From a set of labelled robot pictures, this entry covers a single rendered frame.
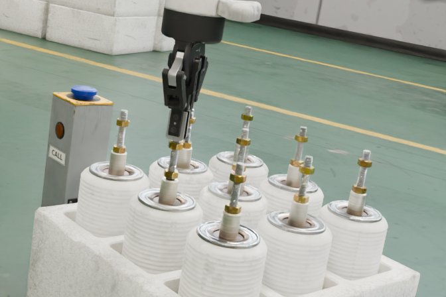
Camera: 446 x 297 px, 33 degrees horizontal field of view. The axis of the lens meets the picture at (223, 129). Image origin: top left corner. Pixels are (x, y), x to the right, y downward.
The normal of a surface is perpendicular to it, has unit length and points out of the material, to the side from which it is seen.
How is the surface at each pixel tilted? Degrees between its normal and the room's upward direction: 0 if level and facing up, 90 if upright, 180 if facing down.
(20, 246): 0
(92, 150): 90
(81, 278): 90
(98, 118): 90
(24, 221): 0
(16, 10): 90
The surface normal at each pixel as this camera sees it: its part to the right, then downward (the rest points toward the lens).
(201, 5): 0.20, 0.27
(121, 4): 0.88, 0.24
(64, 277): -0.74, 0.04
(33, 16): -0.45, 0.14
